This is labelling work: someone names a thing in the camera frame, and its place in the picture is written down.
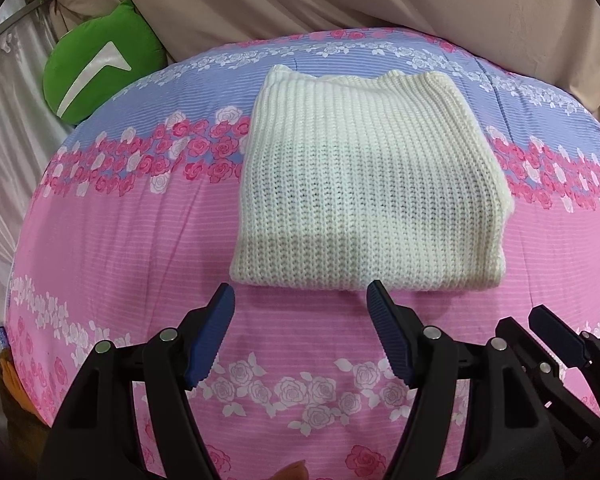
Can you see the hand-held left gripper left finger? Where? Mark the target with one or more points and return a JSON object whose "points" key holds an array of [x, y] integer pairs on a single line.
{"points": [[207, 340]]}

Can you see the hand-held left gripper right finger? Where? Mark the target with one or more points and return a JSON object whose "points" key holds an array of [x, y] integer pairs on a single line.
{"points": [[392, 340]]}

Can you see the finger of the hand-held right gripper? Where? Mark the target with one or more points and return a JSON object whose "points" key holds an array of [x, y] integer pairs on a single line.
{"points": [[555, 332], [530, 355]]}

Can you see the white and red knit sweater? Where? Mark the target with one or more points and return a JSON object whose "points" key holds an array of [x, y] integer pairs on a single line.
{"points": [[365, 180]]}

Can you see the person's left hand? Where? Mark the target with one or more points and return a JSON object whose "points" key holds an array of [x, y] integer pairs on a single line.
{"points": [[292, 471]]}

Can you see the pink and blue floral blanket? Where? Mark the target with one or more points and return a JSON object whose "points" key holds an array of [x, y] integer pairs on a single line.
{"points": [[130, 240]]}

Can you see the orange cloth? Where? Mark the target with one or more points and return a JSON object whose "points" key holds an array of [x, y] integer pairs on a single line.
{"points": [[15, 395]]}

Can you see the white satin curtain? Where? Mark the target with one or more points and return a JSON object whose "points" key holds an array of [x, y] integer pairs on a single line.
{"points": [[10, 135]]}

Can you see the green pillow with white mark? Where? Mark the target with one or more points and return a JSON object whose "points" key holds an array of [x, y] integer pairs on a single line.
{"points": [[130, 30]]}

